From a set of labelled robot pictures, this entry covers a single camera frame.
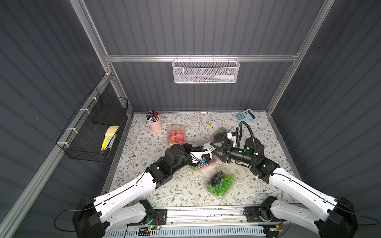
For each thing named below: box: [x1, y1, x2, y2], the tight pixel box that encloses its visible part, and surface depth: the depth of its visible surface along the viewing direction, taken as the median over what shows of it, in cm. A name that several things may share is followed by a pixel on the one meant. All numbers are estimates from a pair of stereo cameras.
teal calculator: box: [234, 108, 258, 124], surface depth 118 cm
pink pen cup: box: [146, 117, 163, 134], surface depth 105 cm
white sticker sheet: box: [202, 142, 217, 153], surface depth 69 cm
